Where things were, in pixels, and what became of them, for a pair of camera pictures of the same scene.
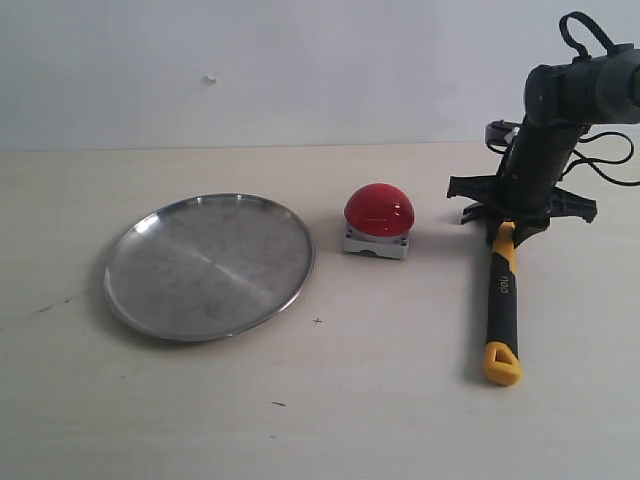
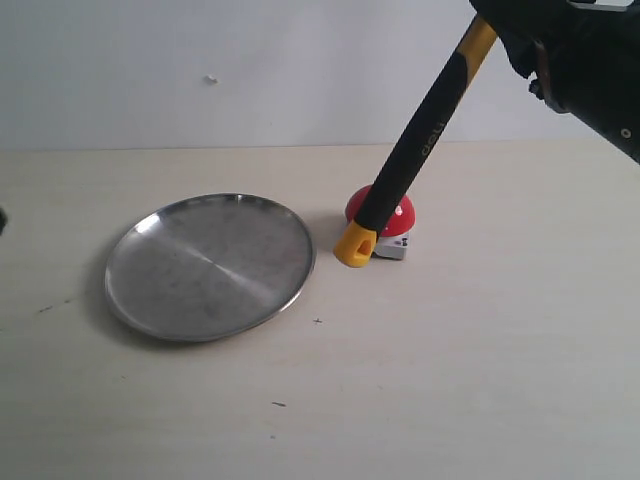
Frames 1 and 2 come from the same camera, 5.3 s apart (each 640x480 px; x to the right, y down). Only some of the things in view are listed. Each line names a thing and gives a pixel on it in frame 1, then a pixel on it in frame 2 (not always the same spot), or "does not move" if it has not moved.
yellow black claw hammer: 502,362 → 358,245
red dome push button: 377,220 does not move
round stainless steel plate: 208,268 does not move
